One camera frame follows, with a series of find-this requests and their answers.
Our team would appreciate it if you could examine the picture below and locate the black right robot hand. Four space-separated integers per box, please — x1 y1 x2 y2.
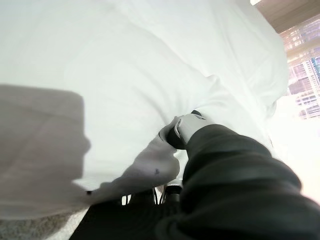
72 109 320 240

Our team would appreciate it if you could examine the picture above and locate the white duvet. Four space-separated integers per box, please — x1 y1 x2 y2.
0 0 288 221

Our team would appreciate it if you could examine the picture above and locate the beige bed blanket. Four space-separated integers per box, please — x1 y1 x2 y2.
0 83 91 201

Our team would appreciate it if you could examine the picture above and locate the large bright window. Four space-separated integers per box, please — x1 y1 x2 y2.
276 17 320 121

